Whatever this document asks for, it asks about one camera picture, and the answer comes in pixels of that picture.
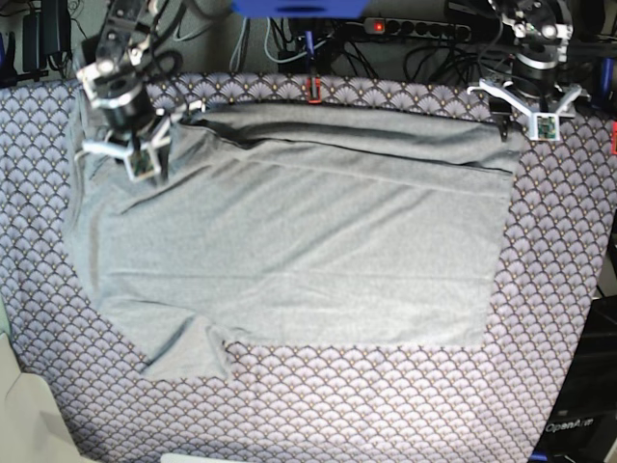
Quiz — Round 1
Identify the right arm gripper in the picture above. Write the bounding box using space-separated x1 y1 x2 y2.
74 89 205 186

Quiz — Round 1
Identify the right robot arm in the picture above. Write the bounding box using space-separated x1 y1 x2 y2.
74 1 203 182

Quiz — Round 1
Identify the black OpenArm box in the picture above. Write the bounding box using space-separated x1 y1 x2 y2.
529 296 616 462

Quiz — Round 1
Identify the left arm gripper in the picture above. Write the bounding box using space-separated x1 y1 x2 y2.
467 50 583 142

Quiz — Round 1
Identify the blue overhead mount plate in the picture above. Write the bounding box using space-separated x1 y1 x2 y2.
232 0 368 18

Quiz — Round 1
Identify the white object bottom left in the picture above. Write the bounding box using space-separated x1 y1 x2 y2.
1 311 82 462

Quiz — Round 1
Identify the red right edge clamp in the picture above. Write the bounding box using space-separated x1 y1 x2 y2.
611 121 617 155

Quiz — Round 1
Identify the light grey T-shirt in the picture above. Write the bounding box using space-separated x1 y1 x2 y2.
63 104 524 380

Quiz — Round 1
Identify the black power strip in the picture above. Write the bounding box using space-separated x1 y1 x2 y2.
362 17 471 42

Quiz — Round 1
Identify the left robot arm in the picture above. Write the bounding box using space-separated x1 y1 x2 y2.
467 1 590 142

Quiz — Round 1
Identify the black power adapter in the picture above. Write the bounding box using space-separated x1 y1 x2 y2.
22 0 71 74

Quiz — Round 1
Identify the red centre table clamp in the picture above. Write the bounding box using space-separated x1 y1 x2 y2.
306 76 322 104

